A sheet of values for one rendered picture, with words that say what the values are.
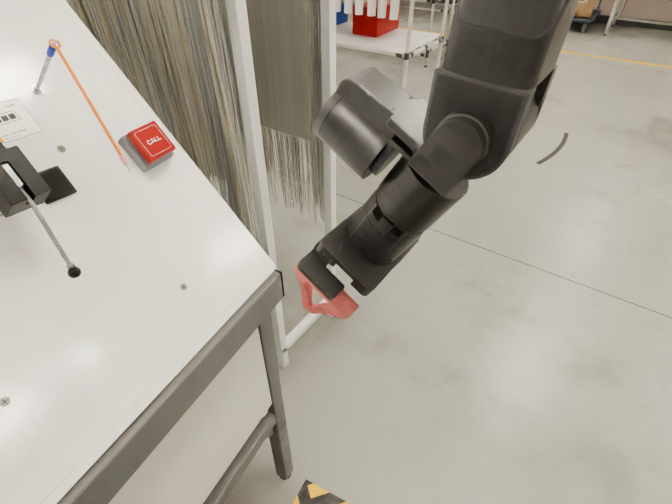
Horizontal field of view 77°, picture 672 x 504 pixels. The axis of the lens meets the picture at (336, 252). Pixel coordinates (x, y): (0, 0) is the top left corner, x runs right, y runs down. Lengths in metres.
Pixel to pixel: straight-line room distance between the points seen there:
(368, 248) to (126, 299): 0.37
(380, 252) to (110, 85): 0.53
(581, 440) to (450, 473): 0.47
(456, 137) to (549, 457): 1.46
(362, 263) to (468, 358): 1.42
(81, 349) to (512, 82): 0.54
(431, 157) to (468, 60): 0.06
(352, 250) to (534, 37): 0.22
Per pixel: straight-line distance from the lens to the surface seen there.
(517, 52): 0.27
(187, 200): 0.72
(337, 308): 0.38
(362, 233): 0.37
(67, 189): 0.65
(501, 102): 0.27
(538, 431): 1.69
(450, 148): 0.28
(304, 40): 1.33
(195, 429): 0.83
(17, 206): 0.56
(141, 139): 0.69
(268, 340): 0.91
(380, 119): 0.33
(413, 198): 0.33
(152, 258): 0.66
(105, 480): 0.63
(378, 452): 1.52
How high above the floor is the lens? 1.37
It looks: 40 degrees down
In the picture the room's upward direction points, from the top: straight up
